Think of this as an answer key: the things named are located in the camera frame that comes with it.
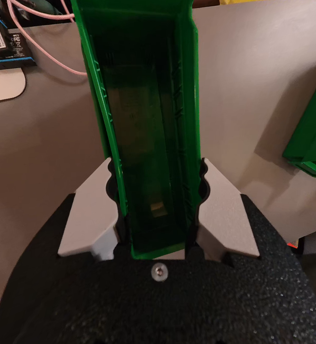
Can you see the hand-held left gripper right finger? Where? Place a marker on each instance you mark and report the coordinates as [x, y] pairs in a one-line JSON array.
[[225, 217]]

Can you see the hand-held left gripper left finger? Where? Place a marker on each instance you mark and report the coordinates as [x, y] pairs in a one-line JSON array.
[[90, 215]]

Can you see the green plastic bin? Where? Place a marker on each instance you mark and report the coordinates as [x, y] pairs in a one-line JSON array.
[[313, 134], [142, 121]]

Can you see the yellow tape strip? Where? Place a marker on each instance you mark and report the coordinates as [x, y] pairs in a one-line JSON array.
[[236, 2]]

